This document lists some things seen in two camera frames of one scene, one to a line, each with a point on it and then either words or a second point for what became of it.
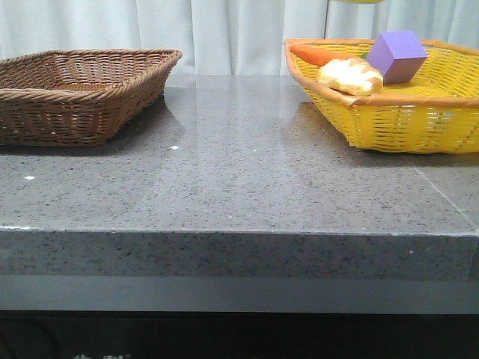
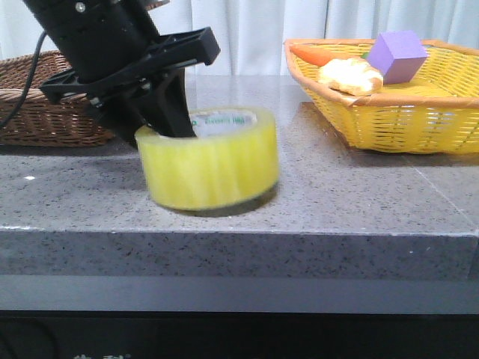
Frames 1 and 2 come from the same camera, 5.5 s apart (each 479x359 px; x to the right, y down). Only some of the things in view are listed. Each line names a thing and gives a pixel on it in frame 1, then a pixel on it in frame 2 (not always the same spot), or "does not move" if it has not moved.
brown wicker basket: x=78 y=97 does not move
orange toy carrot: x=320 y=55 does not move
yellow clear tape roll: x=358 y=1 to x=233 y=161
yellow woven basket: x=436 y=111 does not move
